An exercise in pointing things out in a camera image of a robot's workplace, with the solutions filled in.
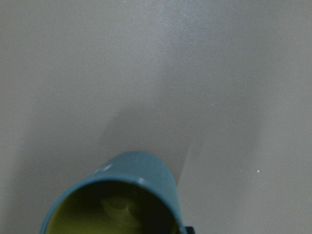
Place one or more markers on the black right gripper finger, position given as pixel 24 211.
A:
pixel 190 230

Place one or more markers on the blue mug yellow inside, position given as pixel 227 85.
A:
pixel 132 193

